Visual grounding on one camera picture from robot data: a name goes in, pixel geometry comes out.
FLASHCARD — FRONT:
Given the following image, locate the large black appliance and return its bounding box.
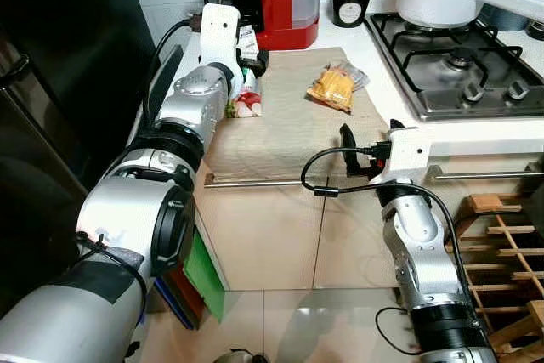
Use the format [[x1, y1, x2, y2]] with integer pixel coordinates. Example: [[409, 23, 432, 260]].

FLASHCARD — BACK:
[[0, 0, 158, 313]]

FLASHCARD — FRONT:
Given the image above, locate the steel gas hob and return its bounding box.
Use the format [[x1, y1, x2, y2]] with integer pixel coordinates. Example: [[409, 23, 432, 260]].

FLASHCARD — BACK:
[[365, 13, 544, 122]]

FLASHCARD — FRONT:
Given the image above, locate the red coffee machine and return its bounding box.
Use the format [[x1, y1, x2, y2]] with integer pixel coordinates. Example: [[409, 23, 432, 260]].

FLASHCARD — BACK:
[[183, 0, 324, 51]]

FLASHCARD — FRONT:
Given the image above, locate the grey robot left foot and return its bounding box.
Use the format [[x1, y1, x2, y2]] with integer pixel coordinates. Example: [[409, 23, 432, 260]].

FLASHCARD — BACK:
[[212, 348, 269, 363]]

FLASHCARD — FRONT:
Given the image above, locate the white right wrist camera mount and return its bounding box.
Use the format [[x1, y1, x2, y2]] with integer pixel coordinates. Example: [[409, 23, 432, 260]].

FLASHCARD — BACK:
[[374, 127, 433, 185]]

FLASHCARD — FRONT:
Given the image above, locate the grey blue pot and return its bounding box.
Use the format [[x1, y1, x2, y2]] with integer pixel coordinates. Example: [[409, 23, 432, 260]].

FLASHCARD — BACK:
[[480, 2, 544, 32]]

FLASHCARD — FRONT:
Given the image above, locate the cream kitchen base cabinet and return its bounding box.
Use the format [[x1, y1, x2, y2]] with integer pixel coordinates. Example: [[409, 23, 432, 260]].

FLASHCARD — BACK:
[[127, 6, 544, 292]]

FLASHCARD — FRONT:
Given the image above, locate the red cutting board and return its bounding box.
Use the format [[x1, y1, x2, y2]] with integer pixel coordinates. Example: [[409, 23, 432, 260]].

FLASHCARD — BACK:
[[161, 265, 205, 321]]

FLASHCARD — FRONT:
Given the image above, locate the wooden wine rack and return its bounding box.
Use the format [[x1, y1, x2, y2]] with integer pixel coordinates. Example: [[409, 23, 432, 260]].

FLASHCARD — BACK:
[[450, 193, 544, 363]]

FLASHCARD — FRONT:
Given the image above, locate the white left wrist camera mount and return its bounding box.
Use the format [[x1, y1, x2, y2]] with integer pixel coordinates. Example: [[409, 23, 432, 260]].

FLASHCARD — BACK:
[[197, 3, 241, 66]]

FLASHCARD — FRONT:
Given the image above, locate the steel drawer handle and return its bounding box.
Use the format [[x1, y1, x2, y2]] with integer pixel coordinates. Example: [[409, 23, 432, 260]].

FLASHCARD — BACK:
[[428, 163, 536, 181], [204, 173, 328, 187]]

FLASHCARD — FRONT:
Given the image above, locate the blue cutting board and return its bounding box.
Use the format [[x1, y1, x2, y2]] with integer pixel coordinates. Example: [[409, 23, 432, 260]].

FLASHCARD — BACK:
[[153, 278, 192, 330]]

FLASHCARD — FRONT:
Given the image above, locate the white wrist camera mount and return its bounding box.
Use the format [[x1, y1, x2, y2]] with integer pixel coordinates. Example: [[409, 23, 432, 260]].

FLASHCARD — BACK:
[[197, 3, 241, 66], [374, 127, 433, 185]]

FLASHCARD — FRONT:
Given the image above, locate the green cutting board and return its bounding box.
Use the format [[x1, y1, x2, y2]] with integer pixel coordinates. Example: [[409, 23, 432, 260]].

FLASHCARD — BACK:
[[183, 227, 226, 323]]

